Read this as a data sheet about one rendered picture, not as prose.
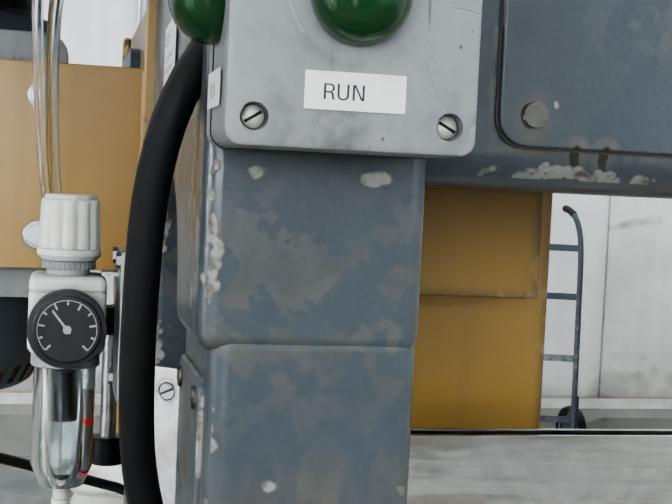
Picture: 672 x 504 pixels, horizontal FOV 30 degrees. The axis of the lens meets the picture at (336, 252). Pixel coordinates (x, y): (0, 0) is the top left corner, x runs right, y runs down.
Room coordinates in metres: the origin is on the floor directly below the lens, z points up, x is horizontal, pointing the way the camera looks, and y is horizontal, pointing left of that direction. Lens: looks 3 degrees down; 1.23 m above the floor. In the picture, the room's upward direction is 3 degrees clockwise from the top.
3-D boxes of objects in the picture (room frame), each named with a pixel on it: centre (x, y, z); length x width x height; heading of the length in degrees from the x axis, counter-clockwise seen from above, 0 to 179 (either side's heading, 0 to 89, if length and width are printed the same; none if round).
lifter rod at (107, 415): (0.67, 0.12, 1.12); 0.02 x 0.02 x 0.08
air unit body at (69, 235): (0.61, 0.13, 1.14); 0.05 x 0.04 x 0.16; 13
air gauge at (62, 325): (0.59, 0.13, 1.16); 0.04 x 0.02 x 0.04; 103
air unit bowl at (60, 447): (0.61, 0.13, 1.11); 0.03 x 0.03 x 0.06
